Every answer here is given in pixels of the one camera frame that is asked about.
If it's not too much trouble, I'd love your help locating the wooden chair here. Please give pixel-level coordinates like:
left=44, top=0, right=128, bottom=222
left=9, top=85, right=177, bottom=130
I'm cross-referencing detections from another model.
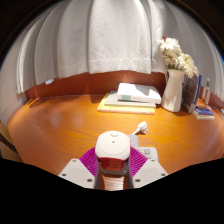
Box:
left=0, top=119, right=24, bottom=164

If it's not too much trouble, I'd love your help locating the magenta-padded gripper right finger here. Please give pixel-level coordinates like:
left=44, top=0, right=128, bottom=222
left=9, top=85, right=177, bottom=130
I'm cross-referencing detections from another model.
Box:
left=123, top=147, right=169, bottom=190

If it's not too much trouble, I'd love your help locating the blue flat book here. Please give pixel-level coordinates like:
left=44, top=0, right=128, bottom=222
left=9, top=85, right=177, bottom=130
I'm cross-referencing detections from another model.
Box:
left=193, top=105, right=216, bottom=120

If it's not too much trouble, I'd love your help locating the red and white charger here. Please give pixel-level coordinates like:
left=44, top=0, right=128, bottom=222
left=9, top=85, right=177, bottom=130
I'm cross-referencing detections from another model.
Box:
left=94, top=130, right=132, bottom=177

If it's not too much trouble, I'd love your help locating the blue upright book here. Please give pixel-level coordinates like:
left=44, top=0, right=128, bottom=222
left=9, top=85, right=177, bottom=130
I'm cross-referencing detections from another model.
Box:
left=194, top=74, right=203, bottom=107

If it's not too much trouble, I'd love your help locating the white curtain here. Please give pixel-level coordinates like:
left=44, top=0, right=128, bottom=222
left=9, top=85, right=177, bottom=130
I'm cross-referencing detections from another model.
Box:
left=14, top=0, right=224, bottom=94

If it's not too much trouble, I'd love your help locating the white ceramic vase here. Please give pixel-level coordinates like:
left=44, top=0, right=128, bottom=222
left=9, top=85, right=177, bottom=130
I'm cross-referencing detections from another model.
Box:
left=160, top=68, right=186, bottom=113

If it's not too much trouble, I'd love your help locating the thin grey-green book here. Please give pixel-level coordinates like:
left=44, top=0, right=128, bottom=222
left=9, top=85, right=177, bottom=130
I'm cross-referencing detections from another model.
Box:
left=104, top=90, right=157, bottom=108

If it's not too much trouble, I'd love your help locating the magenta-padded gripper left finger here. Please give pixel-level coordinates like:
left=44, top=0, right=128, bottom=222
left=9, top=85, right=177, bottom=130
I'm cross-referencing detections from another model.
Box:
left=57, top=147, right=102, bottom=190

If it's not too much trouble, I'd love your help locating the thin yellow book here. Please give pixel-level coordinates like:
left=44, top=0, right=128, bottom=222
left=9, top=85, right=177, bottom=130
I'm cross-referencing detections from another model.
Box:
left=96, top=93, right=157, bottom=115

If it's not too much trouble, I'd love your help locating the white power plug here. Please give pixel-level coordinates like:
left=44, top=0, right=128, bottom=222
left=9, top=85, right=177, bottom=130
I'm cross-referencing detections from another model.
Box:
left=131, top=120, right=149, bottom=136

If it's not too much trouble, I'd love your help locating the dark grey upright book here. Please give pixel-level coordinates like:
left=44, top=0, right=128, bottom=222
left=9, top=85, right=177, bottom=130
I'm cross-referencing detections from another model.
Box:
left=181, top=73, right=200, bottom=114

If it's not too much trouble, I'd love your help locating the white flower bouquet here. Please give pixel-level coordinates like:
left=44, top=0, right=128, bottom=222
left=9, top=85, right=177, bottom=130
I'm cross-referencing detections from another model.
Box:
left=157, top=36, right=200, bottom=79

